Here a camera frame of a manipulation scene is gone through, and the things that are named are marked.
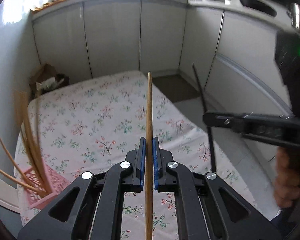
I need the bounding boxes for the white chair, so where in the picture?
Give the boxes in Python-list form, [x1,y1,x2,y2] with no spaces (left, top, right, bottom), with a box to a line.
[0,171,22,215]

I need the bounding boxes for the black pan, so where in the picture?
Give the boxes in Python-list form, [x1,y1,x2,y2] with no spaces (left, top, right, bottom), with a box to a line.
[239,0,277,16]

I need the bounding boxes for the pink plastic basket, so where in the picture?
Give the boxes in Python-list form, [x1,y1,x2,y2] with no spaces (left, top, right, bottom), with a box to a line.
[20,164,75,210]

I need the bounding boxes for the black chopstick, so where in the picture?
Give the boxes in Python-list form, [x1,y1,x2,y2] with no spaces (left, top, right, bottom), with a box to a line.
[192,63,217,174]

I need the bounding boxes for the black bag with white paper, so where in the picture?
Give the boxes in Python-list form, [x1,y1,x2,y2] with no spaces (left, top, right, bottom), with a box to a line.
[36,74,70,96]

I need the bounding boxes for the wooden chopstick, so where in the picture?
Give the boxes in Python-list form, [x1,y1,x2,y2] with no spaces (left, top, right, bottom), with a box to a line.
[144,71,154,240]
[0,115,44,195]
[0,162,45,198]

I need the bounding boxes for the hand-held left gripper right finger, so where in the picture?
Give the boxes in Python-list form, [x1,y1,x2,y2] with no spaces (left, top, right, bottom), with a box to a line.
[152,137,283,240]

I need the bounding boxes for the person's right hand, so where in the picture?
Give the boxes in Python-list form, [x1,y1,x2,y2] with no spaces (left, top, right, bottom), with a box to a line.
[273,146,300,208]

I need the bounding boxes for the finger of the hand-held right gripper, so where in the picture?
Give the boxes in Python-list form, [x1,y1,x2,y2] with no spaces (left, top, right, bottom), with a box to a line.
[202,111,300,150]

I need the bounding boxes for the floral tablecloth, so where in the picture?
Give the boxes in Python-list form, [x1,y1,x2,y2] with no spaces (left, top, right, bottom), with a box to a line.
[14,70,258,240]

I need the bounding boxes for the steel kettle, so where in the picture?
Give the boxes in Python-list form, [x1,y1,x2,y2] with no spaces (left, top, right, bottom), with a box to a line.
[287,2,300,31]

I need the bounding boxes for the white kitchen cabinets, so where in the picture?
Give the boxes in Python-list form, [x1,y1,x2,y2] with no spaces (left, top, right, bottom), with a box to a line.
[31,0,294,160]

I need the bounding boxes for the brown paper bag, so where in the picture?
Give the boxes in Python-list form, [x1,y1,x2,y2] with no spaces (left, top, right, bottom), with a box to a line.
[30,63,57,98]

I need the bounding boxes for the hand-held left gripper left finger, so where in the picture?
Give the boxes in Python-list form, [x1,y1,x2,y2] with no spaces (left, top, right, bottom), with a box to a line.
[17,136,147,240]

